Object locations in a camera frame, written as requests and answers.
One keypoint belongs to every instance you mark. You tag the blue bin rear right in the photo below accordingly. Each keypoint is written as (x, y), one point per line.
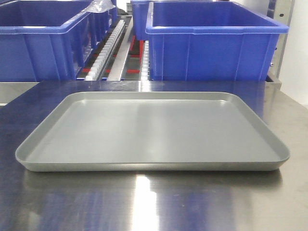
(139, 19)

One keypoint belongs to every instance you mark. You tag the blue bin front left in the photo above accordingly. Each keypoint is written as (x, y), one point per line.
(44, 39)

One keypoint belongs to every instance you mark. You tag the blue bin front right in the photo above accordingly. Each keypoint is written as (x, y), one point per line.
(210, 40)

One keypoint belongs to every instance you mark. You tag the steel centre shelf rail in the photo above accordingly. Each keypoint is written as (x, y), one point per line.
(119, 67)

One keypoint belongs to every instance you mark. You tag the grey rectangular tray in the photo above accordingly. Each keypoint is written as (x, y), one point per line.
(128, 131)

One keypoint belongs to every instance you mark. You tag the blue bin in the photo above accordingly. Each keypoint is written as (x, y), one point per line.
(139, 19)
(210, 40)
(101, 24)
(44, 39)

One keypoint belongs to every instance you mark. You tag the blue bin rear left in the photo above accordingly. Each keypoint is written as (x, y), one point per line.
(101, 24)

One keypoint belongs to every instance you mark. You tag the right white roller rail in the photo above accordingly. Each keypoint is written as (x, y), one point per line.
(144, 71)

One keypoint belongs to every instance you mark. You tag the white roller conveyor rail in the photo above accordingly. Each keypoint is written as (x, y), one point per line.
(101, 62)

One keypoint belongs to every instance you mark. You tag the clear plastic bag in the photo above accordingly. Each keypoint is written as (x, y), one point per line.
(100, 6)

